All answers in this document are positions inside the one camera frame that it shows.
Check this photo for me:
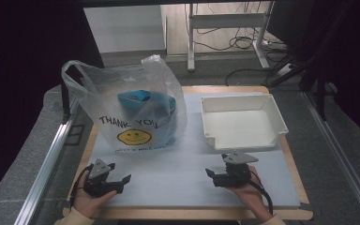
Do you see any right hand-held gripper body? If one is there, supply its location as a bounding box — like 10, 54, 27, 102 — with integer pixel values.
213, 151, 259, 188

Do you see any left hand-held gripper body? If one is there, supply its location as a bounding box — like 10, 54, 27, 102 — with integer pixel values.
83, 158, 122, 199

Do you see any blue stand-up food pouch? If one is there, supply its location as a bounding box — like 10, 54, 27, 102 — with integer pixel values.
116, 89, 178, 148

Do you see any clear smiley plastic bag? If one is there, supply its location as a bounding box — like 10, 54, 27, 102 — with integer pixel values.
61, 54, 188, 154

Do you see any person's left hand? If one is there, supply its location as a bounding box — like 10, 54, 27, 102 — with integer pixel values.
72, 179, 118, 219

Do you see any person's right hand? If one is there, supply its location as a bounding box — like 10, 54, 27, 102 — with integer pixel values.
228, 165, 275, 223

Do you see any white plastic tray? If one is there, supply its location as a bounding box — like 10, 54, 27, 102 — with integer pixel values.
199, 93, 290, 152

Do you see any pale blue foam mat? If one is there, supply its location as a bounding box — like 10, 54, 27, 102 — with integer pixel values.
87, 91, 302, 209

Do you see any black tripod stand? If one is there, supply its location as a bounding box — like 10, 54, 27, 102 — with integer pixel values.
60, 63, 88, 125

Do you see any black metal stand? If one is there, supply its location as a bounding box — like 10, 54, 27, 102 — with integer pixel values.
265, 0, 340, 122

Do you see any white panel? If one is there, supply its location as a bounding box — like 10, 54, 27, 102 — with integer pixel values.
83, 4, 167, 54

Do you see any black curtain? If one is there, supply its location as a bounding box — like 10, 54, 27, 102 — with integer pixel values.
266, 0, 360, 148
0, 0, 105, 211

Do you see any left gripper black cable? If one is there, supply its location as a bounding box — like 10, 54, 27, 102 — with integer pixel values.
69, 163, 95, 209

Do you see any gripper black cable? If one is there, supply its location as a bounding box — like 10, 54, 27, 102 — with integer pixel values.
247, 170, 275, 217
69, 163, 95, 209

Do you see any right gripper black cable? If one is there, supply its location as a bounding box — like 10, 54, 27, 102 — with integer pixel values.
247, 170, 275, 217

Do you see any aluminium rail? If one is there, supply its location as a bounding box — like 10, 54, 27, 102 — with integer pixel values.
13, 97, 83, 225
302, 91, 360, 225

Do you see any black floor cable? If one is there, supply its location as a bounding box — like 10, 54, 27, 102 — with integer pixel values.
224, 67, 271, 87

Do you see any tangle of black floor cables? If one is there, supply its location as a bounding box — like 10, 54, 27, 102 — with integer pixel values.
184, 2, 265, 53

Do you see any white metal desk frame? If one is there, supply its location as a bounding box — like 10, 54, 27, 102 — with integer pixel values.
187, 1, 275, 72

